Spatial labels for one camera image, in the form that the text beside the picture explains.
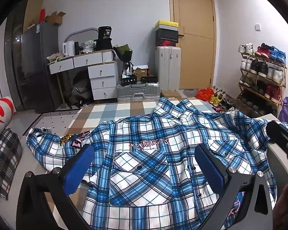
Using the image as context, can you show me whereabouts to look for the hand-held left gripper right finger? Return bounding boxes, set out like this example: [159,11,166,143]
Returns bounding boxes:
[194,144,275,230]

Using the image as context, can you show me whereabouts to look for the orange plastic bag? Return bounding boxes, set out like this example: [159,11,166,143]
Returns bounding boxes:
[197,88,215,101]

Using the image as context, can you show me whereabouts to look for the brown blue checked blanket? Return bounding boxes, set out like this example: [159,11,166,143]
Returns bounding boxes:
[44,97,231,230]

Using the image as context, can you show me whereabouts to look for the bouquet in black wrap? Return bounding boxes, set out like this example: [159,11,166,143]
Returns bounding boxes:
[113,44,134,75]

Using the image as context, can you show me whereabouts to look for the grey arched frame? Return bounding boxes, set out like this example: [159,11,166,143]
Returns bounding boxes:
[64,27,99,44]

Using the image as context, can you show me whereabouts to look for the grey door mat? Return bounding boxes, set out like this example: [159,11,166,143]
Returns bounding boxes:
[182,89,199,97]

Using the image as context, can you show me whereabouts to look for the light wooden door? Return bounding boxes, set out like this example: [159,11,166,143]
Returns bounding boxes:
[168,0,218,90]

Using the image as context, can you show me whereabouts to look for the heap of sneakers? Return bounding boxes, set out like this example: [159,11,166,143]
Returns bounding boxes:
[210,86,238,112]

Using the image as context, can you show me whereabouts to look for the black open crate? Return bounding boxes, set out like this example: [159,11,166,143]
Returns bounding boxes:
[120,75,138,85]

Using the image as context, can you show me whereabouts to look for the flat cardboard box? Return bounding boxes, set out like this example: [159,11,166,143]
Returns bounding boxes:
[160,90,181,99]

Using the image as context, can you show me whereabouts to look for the wooden shoe rack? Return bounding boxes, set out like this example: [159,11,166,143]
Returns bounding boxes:
[236,50,288,118]

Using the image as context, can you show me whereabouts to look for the dark grey fridge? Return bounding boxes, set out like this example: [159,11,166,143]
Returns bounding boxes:
[12,21,63,113]

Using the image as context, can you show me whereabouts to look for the shoe rack with shoes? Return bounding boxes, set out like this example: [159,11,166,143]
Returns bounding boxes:
[238,43,287,117]

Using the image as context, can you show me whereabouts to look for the white desk with drawers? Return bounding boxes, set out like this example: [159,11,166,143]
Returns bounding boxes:
[47,49,119,108]

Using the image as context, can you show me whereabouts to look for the black backpack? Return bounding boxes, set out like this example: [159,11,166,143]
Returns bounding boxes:
[62,71,94,108]

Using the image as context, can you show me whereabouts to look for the white crumpled bag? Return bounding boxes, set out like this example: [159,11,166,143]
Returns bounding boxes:
[84,40,96,52]

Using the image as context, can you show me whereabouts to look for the open cardboard box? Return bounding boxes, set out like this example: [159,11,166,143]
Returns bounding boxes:
[45,11,66,25]

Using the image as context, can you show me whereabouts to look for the black labelled cylinder box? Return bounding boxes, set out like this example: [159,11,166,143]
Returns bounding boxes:
[98,26,113,40]

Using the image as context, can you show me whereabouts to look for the red white pillow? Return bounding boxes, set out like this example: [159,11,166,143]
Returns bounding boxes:
[0,96,16,154]

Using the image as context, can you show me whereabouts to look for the blue white plaid shirt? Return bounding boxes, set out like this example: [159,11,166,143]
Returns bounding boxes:
[26,96,288,230]

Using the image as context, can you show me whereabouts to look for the tall brown cardboard box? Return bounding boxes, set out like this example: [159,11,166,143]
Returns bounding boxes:
[23,0,44,33]

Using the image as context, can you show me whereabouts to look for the yellow lid shoe box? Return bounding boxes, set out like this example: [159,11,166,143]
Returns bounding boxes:
[155,20,178,30]

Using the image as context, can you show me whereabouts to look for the red black shoe box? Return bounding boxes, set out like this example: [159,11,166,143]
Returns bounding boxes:
[156,39,178,48]

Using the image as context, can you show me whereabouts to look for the brown paper bag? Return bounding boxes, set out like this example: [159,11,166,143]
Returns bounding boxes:
[133,68,149,81]

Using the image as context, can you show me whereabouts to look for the silver ribbed suitcase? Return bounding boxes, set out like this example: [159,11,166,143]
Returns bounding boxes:
[116,83,161,102]

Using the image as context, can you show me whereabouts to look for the white electric kettle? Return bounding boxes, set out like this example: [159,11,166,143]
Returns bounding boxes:
[62,41,75,57]

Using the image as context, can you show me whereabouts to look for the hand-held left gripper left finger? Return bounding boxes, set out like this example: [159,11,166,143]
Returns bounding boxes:
[16,144,96,230]

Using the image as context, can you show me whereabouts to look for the white upright suitcase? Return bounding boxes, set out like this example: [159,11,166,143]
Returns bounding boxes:
[155,46,181,93]

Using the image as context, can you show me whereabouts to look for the white dotted rug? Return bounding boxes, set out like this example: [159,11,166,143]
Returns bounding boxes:
[23,109,81,136]

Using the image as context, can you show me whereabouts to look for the black white plaid pillow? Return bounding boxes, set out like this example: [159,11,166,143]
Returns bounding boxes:
[0,128,23,200]

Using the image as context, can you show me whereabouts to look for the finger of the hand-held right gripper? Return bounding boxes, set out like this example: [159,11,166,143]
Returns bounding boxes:
[266,120,288,167]

